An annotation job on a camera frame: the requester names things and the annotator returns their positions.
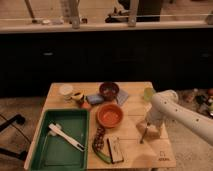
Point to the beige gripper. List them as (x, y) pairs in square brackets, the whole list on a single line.
[(153, 131)]

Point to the silver metal fork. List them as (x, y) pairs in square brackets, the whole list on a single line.
[(143, 136)]

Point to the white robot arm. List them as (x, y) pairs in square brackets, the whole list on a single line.
[(165, 104)]

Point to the orange red bowl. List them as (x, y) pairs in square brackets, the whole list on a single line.
[(109, 115)]

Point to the dark maroon bowl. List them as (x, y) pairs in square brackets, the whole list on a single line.
[(109, 90)]

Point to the light green plastic cup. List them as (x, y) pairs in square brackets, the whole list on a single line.
[(148, 93)]

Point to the wooden block with black edge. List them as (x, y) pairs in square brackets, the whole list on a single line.
[(115, 150)]

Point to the grey folded cloth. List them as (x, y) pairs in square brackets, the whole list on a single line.
[(122, 96)]

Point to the brown beaded trivet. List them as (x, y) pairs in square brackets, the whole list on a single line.
[(98, 142)]

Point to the small orange object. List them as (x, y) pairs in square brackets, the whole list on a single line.
[(86, 106)]

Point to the white cup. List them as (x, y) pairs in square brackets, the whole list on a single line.
[(66, 91)]

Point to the green plastic tray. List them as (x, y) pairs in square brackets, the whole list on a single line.
[(54, 153)]

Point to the black chair base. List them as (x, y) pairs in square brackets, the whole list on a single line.
[(10, 149)]

